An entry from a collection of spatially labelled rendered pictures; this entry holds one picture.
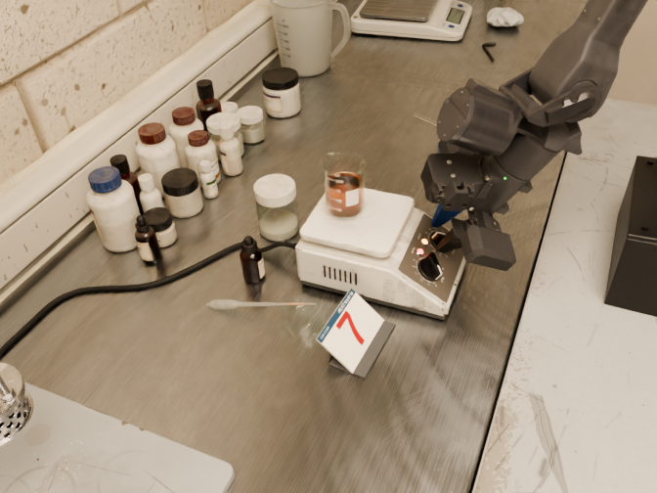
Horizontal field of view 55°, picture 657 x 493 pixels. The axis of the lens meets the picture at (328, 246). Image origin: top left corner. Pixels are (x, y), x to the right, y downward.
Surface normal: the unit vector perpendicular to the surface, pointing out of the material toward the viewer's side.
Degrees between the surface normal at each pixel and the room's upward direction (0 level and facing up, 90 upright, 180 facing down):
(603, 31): 86
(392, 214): 0
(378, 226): 0
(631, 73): 90
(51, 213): 90
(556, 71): 56
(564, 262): 0
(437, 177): 17
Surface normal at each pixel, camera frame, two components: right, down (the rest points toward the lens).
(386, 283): -0.37, 0.62
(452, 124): -0.91, -0.23
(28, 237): 0.92, 0.23
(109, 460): -0.04, -0.76
